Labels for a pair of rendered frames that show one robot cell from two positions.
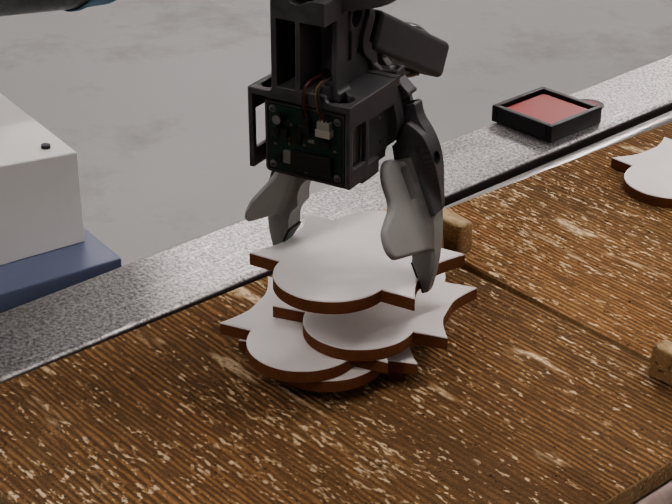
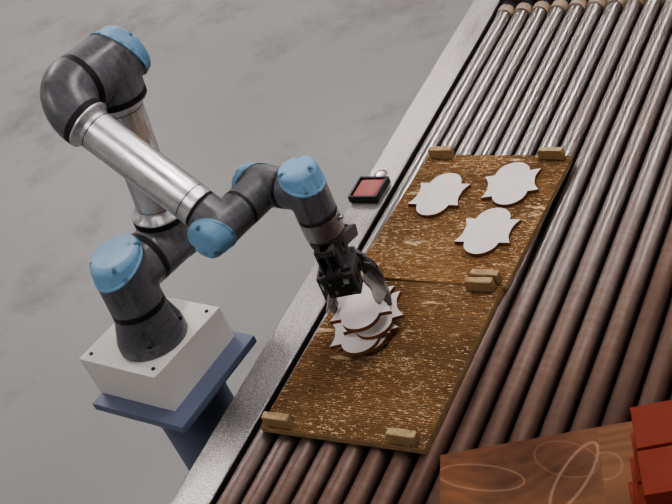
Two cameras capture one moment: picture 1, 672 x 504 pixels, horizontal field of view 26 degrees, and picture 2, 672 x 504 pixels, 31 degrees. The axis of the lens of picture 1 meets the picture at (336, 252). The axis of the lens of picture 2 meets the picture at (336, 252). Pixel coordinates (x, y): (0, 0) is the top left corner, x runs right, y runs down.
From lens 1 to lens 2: 141 cm
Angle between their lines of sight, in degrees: 11
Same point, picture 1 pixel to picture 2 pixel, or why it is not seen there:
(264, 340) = (348, 345)
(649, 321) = (456, 269)
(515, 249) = (398, 263)
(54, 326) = (266, 375)
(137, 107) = (72, 210)
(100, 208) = not seen: hidden behind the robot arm
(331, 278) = (361, 316)
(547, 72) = (287, 63)
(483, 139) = (352, 214)
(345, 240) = (354, 300)
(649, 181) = (426, 208)
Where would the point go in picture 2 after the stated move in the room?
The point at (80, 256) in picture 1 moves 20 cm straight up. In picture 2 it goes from (239, 342) to (202, 274)
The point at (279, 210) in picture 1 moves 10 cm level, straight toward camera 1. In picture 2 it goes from (331, 303) to (353, 329)
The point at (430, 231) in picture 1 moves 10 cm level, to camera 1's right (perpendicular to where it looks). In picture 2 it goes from (384, 288) to (430, 262)
